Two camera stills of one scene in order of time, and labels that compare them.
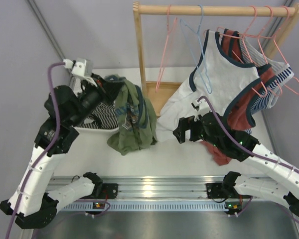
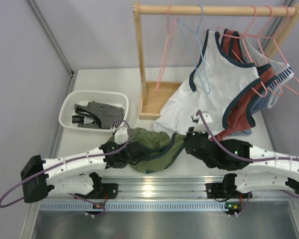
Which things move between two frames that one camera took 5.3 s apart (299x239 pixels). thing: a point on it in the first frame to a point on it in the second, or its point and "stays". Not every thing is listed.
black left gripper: (105, 86) to (135, 151)
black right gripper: (187, 123) to (191, 131)
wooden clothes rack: (163, 93) stays
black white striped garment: (104, 117) stays
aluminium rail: (151, 187) stays
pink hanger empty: (170, 29) stays
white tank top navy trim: (216, 79) stays
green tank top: (136, 116) to (162, 150)
